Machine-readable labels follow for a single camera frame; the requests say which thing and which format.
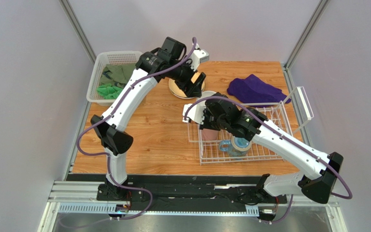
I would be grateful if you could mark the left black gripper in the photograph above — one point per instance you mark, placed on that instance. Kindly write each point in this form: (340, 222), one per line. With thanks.
(192, 90)

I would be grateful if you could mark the yellow bear plate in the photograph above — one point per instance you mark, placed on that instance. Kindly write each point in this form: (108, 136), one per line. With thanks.
(176, 91)

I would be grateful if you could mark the orange bowl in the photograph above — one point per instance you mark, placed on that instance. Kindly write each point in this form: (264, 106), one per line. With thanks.
(207, 93)

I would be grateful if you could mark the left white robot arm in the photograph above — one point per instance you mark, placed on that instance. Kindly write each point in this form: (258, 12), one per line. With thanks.
(170, 60)

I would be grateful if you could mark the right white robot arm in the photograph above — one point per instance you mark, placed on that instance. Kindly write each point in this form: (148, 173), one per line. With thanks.
(318, 171)

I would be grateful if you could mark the pink cup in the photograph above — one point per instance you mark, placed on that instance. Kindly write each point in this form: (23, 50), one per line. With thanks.
(209, 135)

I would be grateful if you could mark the olive green cloth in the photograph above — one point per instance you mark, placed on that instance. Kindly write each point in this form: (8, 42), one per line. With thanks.
(117, 75)

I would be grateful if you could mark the purple cloth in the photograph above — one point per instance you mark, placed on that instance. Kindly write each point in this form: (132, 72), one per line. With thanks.
(254, 90)

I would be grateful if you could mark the bright green cloth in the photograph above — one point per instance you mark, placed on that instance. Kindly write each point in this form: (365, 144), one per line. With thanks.
(109, 91)

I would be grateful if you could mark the blue glass mug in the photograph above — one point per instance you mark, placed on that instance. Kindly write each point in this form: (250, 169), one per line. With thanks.
(235, 147)

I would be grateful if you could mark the white plastic basket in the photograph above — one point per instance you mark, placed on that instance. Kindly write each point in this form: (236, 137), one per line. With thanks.
(104, 58)

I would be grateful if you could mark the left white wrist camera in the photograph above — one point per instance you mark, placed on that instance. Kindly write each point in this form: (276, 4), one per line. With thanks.
(198, 57)

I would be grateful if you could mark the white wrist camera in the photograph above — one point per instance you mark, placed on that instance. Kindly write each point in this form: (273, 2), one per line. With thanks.
(196, 114)
(198, 57)

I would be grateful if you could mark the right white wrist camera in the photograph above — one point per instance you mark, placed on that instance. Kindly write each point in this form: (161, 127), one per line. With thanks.
(196, 114)

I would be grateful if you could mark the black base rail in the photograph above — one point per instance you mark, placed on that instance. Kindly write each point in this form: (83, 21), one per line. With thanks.
(183, 193)

